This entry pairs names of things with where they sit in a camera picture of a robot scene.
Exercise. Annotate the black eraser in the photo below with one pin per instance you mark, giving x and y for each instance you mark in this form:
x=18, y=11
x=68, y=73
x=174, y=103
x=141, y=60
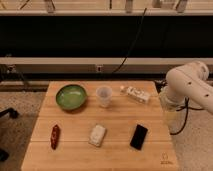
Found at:
x=138, y=137

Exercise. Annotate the green bowl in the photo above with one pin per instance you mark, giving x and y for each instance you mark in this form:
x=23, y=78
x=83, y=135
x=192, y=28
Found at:
x=71, y=97

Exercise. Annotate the clear plastic cup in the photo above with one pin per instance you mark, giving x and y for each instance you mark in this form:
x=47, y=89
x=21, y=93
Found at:
x=104, y=95

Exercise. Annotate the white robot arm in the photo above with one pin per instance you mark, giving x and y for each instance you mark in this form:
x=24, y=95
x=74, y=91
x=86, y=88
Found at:
x=184, y=83

